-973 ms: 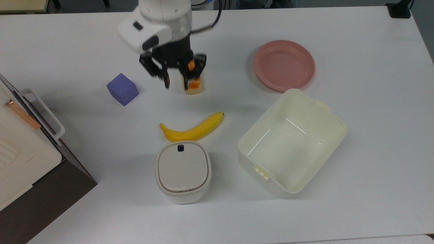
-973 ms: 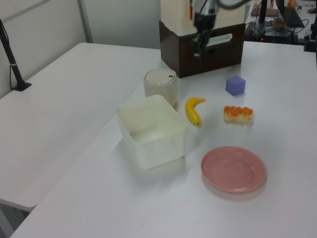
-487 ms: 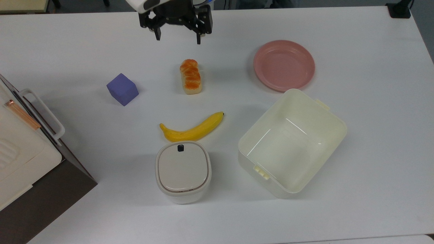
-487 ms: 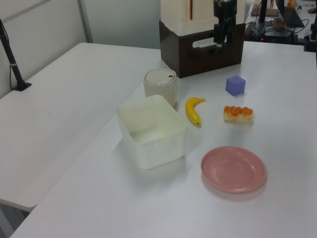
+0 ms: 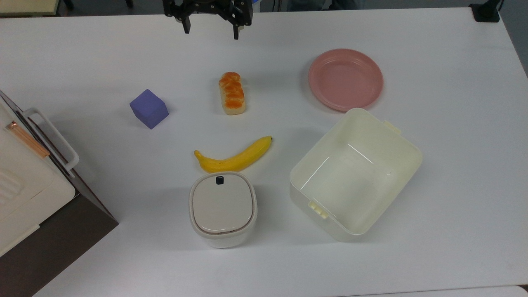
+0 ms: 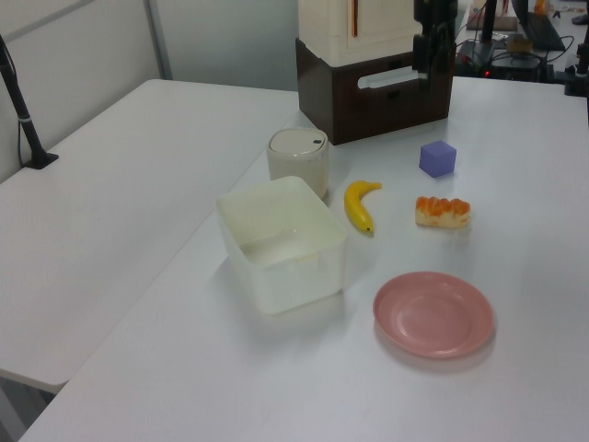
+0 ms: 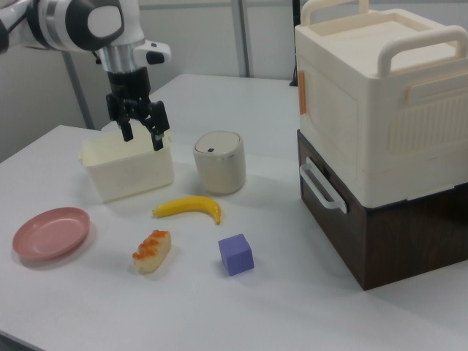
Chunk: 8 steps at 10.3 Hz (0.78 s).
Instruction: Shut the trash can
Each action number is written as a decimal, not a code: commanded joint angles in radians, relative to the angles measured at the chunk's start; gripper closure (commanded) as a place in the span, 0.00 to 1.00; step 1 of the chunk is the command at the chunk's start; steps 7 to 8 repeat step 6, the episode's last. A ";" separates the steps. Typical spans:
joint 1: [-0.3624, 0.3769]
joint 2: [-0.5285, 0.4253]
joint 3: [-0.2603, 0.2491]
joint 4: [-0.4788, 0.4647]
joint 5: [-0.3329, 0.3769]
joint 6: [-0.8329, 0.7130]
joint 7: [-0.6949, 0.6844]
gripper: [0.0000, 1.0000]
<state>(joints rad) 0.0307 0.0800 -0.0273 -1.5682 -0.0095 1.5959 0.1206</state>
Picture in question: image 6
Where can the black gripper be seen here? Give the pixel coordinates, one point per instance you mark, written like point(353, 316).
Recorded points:
point(435, 16)

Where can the beige trash can lid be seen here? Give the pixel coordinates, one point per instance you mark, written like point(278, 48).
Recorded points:
point(294, 141)

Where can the beige round trash can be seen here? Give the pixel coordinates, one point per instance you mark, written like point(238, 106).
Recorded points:
point(299, 172)

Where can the black monitor stand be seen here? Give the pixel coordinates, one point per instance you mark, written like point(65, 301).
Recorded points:
point(488, 20)

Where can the small cardboard box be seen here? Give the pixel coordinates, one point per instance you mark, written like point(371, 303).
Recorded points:
point(519, 43)

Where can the black electronic device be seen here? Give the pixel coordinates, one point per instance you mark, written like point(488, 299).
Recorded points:
point(520, 65)

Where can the purple cube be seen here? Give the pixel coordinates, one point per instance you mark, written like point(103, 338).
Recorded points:
point(436, 159)

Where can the cream cabinet unit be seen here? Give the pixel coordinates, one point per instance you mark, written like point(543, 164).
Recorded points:
point(329, 27)

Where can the black keyboard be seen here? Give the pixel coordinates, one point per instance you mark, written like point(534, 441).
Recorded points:
point(544, 30)

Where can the black table clamp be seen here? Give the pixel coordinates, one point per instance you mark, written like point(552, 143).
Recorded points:
point(577, 73)

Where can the toy bread loaf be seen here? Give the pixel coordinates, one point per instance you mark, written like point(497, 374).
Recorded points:
point(442, 212)

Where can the yellow banana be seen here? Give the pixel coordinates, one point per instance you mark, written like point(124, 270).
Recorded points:
point(355, 207)

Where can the pink plate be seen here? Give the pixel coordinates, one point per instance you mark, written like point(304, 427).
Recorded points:
point(432, 315)

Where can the cream plastic bin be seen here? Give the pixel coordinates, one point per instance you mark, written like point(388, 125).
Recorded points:
point(294, 285)

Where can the black camera stand pole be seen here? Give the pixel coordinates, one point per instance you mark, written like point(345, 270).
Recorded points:
point(23, 120)

